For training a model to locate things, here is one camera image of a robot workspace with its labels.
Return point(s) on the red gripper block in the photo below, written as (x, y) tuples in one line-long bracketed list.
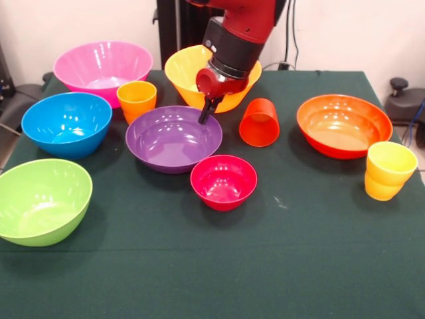
[(216, 86)]

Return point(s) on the red-orange cup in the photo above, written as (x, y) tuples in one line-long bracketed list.
[(260, 126)]

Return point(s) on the purple bowl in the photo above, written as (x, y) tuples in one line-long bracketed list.
[(166, 143)]

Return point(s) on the small crimson bowl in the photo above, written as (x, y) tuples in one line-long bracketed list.
[(224, 184)]

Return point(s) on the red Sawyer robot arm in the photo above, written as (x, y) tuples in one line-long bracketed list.
[(242, 30)]

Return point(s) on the large yellow-orange bowl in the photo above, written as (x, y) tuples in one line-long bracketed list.
[(179, 76)]

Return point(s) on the orange cup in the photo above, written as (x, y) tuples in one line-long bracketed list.
[(136, 99)]

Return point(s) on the large pink bowl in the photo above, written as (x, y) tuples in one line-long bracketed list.
[(99, 63)]

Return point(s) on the shallow red-orange bowl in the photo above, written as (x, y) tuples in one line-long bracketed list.
[(345, 126)]

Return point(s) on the blue bowl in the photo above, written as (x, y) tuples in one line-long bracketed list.
[(66, 126)]

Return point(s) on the dark green tablecloth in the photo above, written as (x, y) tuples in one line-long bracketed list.
[(265, 249)]

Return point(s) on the yellow cup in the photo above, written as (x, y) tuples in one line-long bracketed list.
[(388, 172)]

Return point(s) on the green bowl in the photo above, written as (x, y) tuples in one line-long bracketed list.
[(43, 202)]

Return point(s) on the black device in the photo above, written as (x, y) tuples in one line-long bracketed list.
[(5, 76)]

